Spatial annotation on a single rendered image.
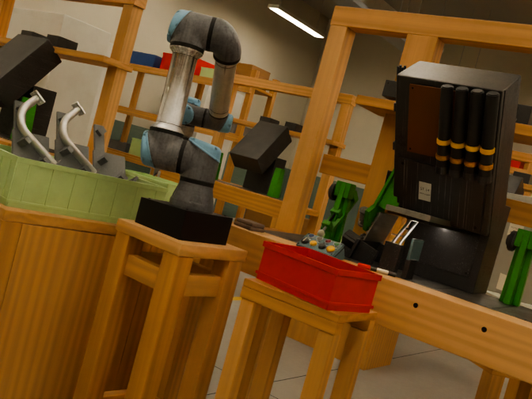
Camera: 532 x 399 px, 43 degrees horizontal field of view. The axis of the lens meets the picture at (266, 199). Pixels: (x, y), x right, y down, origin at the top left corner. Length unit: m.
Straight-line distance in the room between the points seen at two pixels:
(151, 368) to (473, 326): 0.98
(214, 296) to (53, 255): 0.58
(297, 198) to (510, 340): 1.34
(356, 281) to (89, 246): 1.01
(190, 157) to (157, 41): 9.07
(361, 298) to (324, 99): 1.30
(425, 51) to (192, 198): 1.26
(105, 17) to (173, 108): 8.31
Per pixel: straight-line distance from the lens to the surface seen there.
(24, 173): 2.40
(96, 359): 2.35
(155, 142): 2.24
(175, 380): 2.75
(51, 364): 2.60
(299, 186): 3.07
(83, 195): 2.50
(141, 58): 9.24
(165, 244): 2.11
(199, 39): 2.29
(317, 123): 3.08
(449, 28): 2.95
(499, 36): 2.87
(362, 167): 3.04
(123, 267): 2.27
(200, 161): 2.21
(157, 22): 11.22
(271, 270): 2.07
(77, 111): 2.77
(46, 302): 2.49
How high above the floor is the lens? 1.14
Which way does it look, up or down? 3 degrees down
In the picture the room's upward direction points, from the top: 15 degrees clockwise
